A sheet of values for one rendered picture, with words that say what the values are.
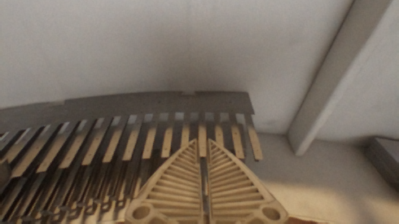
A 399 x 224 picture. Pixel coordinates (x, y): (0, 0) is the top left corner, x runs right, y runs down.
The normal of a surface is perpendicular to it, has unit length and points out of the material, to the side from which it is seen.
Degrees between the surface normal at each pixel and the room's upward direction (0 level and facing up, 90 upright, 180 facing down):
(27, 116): 0
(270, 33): 90
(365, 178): 0
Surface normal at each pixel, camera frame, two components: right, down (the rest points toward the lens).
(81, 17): 0.16, 0.57
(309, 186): 0.00, -0.82
